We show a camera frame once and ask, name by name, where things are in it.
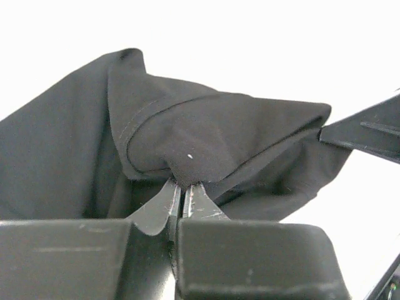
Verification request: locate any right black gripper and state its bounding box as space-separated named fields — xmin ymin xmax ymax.
xmin=362 ymin=250 xmax=399 ymax=299

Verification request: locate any black skirt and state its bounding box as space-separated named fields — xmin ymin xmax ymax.
xmin=1 ymin=49 xmax=351 ymax=221

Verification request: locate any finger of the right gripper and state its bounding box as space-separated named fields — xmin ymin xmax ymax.
xmin=319 ymin=89 xmax=399 ymax=164

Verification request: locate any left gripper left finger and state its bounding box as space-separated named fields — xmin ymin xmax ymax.
xmin=1 ymin=181 xmax=181 ymax=299

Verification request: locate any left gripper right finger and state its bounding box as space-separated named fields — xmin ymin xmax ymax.
xmin=176 ymin=184 xmax=349 ymax=299

